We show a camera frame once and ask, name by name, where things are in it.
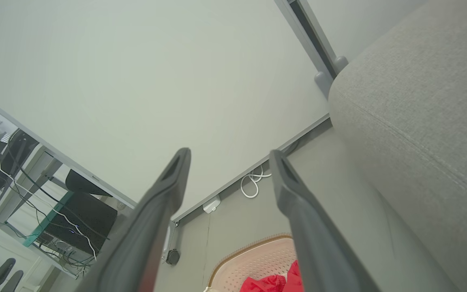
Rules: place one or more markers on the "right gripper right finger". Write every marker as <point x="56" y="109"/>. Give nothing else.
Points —
<point x="314" y="243"/>

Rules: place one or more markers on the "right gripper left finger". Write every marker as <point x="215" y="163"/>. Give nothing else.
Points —
<point x="144" y="235"/>

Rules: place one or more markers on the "red garment with white trim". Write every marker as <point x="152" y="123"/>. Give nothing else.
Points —
<point x="268" y="284"/>

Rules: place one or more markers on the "grey fabric sofa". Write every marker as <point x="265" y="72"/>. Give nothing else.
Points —
<point x="420" y="121"/>

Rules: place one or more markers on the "black round caster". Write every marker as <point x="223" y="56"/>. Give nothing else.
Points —
<point x="172" y="257"/>

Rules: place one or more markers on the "cream perforated laundry basket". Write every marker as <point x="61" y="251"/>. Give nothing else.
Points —
<point x="258" y="259"/>

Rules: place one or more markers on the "black computer tower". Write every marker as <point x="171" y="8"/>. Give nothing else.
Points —
<point x="83" y="219"/>

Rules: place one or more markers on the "white power adapter box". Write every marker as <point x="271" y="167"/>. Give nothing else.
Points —
<point x="211" y="205"/>

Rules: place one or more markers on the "black monitor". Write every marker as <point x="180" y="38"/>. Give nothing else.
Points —
<point x="18" y="146"/>

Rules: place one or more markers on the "grey metal table legs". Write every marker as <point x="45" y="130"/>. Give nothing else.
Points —
<point x="298" y="32"/>

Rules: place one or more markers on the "grey metal partition post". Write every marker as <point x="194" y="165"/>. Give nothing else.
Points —
<point x="330" y="44"/>

